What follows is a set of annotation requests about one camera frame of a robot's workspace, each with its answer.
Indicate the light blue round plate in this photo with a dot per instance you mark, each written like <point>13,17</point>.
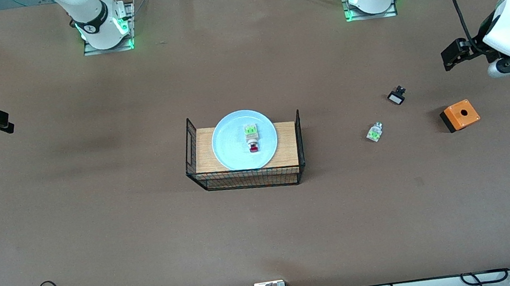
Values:
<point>230,146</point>

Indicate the red push button switch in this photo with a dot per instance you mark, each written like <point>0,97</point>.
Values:
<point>252,136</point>

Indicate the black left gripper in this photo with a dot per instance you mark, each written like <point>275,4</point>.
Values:
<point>475,47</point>

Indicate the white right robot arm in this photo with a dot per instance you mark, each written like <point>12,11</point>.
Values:
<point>88,11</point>

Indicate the black white push button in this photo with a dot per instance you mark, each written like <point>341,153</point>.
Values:
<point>396,97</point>

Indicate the orange button enclosure box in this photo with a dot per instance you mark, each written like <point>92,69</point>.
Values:
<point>462,114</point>

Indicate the green white contact block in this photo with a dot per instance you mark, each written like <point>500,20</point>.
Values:
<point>374,132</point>

